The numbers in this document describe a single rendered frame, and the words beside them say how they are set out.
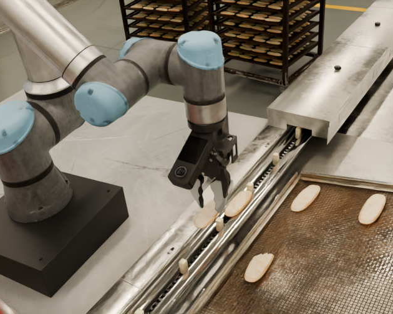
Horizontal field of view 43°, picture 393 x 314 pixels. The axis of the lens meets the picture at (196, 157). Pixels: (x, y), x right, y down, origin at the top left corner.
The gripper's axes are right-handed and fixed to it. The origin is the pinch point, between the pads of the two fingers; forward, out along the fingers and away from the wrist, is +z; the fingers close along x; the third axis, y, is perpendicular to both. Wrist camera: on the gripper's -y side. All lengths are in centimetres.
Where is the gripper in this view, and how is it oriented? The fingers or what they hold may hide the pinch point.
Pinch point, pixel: (208, 207)
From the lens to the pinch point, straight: 101.5
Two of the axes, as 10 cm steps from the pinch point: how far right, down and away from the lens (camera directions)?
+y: 5.0, -5.2, 6.9
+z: 0.9, 8.3, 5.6
